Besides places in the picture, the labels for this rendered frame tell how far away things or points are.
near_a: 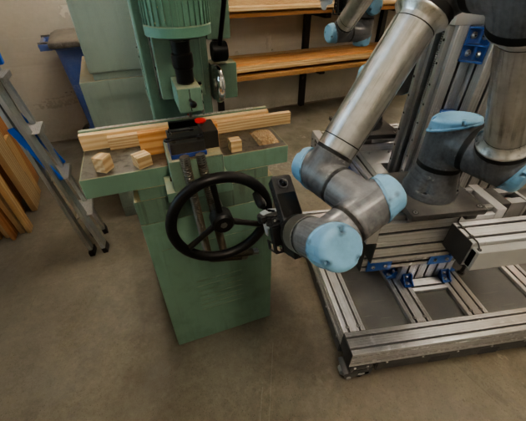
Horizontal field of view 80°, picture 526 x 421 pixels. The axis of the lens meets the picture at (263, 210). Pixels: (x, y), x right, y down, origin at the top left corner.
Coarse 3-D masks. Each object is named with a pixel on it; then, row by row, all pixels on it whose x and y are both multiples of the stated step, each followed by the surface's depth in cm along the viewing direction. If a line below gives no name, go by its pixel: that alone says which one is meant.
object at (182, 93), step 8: (176, 80) 95; (176, 88) 89; (184, 88) 89; (192, 88) 89; (200, 88) 90; (176, 96) 92; (184, 96) 90; (192, 96) 91; (200, 96) 91; (184, 104) 91; (200, 104) 93; (184, 112) 92
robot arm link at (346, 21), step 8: (352, 0) 116; (360, 0) 113; (368, 0) 112; (344, 8) 121; (352, 8) 117; (360, 8) 116; (344, 16) 122; (352, 16) 120; (360, 16) 120; (328, 24) 129; (336, 24) 127; (344, 24) 124; (352, 24) 124; (328, 32) 130; (336, 32) 128; (344, 32) 127; (352, 32) 131; (328, 40) 131; (336, 40) 131; (344, 40) 133
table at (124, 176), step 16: (224, 144) 99; (256, 144) 99; (272, 144) 99; (128, 160) 90; (160, 160) 90; (224, 160) 93; (240, 160) 95; (256, 160) 97; (272, 160) 100; (80, 176) 84; (96, 176) 84; (112, 176) 84; (128, 176) 86; (144, 176) 88; (160, 176) 89; (96, 192) 85; (112, 192) 87; (176, 192) 83
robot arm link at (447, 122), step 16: (448, 112) 82; (464, 112) 81; (432, 128) 80; (448, 128) 77; (464, 128) 75; (480, 128) 75; (432, 144) 81; (448, 144) 78; (464, 144) 75; (432, 160) 83; (448, 160) 80
